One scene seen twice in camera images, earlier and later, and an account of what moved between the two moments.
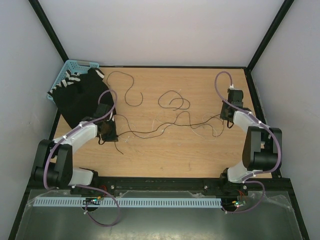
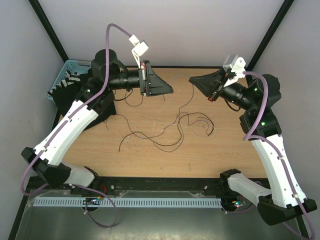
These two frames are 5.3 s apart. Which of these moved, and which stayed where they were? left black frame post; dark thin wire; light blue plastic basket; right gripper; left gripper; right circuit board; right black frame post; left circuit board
Moved: left gripper; dark thin wire; right gripper
Stayed: right black frame post; left black frame post; light blue plastic basket; right circuit board; left circuit board
